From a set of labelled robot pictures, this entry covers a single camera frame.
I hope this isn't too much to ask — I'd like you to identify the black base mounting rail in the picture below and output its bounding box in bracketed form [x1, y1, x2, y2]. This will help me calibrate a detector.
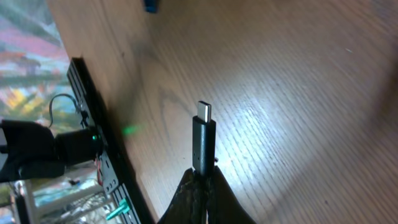
[67, 57, 155, 223]

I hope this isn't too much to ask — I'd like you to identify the black USB charging cable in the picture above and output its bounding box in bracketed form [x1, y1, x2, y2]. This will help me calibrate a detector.
[192, 100, 217, 177]

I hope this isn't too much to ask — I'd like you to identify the blue Galaxy smartphone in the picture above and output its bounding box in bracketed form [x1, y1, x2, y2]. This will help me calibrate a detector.
[143, 0, 159, 13]

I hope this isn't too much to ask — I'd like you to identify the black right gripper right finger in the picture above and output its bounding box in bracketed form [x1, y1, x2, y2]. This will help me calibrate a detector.
[205, 160, 256, 224]

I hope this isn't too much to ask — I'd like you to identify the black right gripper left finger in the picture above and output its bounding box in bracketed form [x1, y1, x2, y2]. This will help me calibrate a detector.
[157, 168, 206, 224]

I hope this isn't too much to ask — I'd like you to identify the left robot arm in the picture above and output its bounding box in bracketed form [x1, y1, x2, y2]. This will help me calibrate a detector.
[1, 120, 103, 183]

